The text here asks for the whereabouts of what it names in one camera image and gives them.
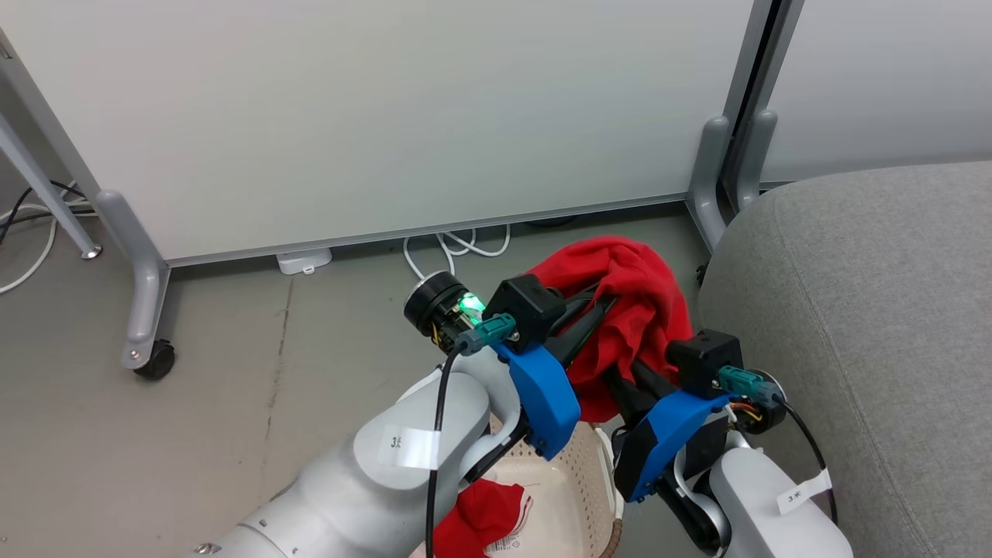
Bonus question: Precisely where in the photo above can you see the dark floor cable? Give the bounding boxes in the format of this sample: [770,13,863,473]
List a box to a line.
[0,181,86,245]

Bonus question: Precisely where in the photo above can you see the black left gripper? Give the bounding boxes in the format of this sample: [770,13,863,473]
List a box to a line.
[403,270,622,368]

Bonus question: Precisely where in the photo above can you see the white floor cables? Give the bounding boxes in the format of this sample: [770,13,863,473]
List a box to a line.
[0,182,98,295]

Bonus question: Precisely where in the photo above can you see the black caster wheel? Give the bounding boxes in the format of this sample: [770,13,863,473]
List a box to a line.
[133,339,176,381]

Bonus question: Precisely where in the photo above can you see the white partition panel grey frame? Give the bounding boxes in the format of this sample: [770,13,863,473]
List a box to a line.
[732,0,992,214]

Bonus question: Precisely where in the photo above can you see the grey fabric sofa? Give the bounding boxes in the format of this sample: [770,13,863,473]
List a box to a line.
[697,160,992,558]

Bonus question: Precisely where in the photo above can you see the large red garment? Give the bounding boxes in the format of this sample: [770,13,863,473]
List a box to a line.
[525,235,693,423]

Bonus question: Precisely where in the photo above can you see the white partition board on legs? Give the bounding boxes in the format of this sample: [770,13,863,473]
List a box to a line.
[0,0,776,373]

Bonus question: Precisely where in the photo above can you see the small red garment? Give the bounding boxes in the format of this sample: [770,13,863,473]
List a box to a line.
[432,478,534,558]

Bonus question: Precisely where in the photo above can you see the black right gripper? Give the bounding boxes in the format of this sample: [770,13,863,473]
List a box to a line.
[603,358,789,503]

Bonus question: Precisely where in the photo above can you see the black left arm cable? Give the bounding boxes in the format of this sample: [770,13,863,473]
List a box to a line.
[424,313,518,558]

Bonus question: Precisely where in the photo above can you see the coiled white cable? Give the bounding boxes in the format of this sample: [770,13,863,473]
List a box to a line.
[403,225,512,281]

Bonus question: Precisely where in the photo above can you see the cream perforated laundry basket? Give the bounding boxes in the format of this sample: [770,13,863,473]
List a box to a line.
[409,415,625,558]

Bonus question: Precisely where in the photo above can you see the grey metal table leg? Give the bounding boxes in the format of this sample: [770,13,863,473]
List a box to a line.
[0,116,103,260]

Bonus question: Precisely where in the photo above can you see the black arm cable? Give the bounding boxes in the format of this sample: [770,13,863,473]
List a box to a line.
[424,313,518,558]
[717,366,839,528]

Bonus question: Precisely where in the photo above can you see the blue right camera mount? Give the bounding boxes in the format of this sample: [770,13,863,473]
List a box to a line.
[626,391,734,504]

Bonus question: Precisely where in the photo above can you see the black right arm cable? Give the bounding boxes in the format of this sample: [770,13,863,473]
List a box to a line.
[717,366,839,528]

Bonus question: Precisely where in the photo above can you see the small white plastic box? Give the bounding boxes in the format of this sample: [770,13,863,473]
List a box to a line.
[277,248,333,276]

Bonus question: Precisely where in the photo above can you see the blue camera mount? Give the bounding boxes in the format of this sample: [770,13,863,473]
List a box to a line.
[626,391,734,504]
[490,341,582,462]

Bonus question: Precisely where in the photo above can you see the blue left camera mount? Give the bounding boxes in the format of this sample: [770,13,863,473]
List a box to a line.
[490,341,582,462]

